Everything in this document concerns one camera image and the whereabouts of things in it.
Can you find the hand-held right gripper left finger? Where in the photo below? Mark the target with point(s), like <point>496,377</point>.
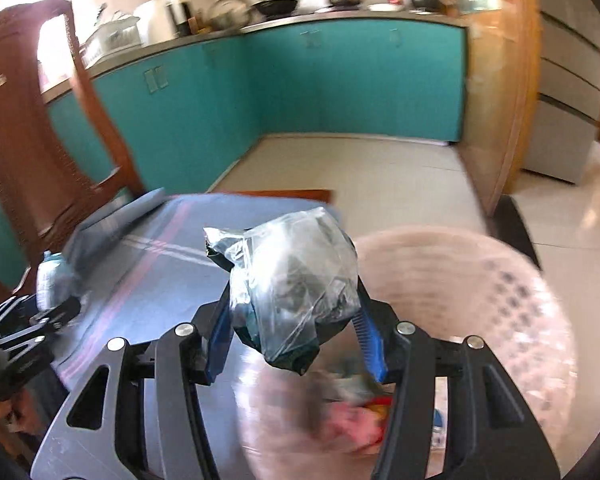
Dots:
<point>217,340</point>

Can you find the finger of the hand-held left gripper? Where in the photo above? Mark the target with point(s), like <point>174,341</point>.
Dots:
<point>20,345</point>
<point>55,310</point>

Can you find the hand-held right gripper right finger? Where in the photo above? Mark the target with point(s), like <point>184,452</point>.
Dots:
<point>372,345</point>

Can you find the light blue white plastic bag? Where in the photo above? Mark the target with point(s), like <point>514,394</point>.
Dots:
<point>50,277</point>

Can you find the red snack wrapper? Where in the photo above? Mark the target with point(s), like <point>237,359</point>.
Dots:
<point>380,405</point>

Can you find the clear bag with dark contents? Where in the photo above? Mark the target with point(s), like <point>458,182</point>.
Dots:
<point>290,280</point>

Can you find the white plastic mesh basket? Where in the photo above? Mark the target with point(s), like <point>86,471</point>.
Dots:
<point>520,310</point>

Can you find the pink plastic bag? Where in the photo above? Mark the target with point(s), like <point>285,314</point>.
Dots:
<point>352,422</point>

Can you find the carved wooden chair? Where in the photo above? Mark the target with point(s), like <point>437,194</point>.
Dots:
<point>25,135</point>

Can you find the wooden framed glass door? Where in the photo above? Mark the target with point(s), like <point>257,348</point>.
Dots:
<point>500,110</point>

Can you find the white dish rack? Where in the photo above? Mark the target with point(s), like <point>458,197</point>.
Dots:
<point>112,32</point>

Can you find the grey refrigerator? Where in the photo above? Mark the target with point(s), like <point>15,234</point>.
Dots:
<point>565,110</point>

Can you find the white kettle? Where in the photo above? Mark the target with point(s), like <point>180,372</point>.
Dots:
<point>155,20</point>

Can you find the round steel lid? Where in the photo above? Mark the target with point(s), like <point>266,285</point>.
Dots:
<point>230,12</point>

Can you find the white bowl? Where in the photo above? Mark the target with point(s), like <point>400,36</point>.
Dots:
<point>382,7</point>

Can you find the black wok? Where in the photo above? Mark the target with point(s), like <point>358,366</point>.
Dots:
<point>277,6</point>

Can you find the black pot with lid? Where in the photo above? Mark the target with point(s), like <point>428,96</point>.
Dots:
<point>425,0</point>

